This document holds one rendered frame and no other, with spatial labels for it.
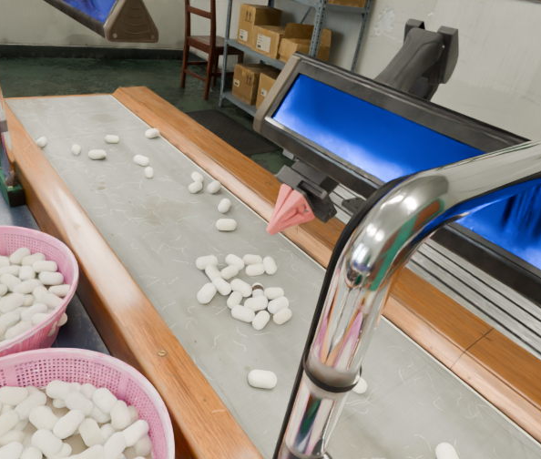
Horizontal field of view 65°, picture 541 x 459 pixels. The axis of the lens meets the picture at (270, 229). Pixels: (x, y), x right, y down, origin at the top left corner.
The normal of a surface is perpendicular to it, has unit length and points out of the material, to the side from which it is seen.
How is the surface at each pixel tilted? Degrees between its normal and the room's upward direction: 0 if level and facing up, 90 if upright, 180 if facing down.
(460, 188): 45
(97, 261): 0
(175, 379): 0
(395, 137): 58
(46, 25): 90
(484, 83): 90
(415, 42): 31
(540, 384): 0
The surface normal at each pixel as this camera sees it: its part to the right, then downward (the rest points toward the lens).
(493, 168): 0.41, -0.51
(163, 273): 0.15, -0.83
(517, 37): -0.81, 0.20
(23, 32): 0.57, 0.48
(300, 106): -0.58, -0.24
